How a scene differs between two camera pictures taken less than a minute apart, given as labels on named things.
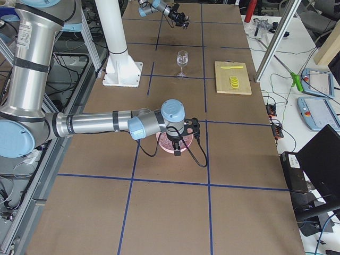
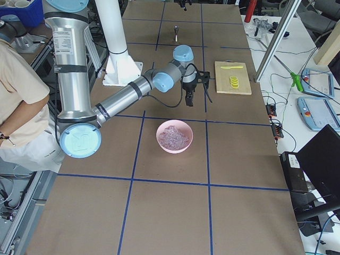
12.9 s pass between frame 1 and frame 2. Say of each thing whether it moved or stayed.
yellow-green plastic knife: stayed
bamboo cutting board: stayed
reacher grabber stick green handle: stayed
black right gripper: moved
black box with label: stayed
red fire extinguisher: stayed
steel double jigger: moved
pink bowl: stayed
